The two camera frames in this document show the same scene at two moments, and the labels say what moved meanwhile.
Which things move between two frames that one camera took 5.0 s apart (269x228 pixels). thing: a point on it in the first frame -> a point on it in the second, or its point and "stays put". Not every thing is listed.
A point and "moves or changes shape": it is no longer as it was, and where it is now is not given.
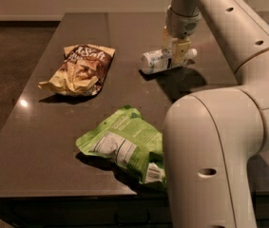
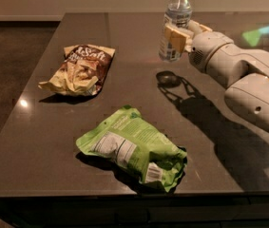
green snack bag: [129, 139] stays put
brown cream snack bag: [83, 71] stays put
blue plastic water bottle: [162, 60] moves or changes shape
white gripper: [181, 25] -> [207, 49]
